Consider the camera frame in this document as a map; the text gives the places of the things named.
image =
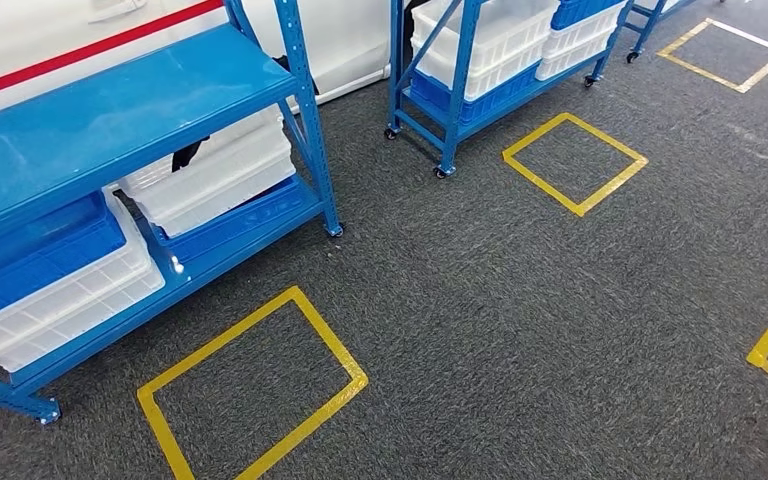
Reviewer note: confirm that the blue metal shelf rack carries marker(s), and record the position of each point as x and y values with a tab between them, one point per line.
126	112

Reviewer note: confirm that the blue plastic bin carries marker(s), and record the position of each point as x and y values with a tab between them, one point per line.
245	218
583	10
483	109
39	265

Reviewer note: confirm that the red barrier belt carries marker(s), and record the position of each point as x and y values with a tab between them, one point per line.
92	48

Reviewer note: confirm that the yellow floor tape square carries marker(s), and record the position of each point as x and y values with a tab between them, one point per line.
579	208
332	339

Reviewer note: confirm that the white car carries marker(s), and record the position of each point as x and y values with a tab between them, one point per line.
344	40

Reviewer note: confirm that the blue metal rack on casters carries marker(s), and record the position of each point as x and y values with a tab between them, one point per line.
457	99
646	26

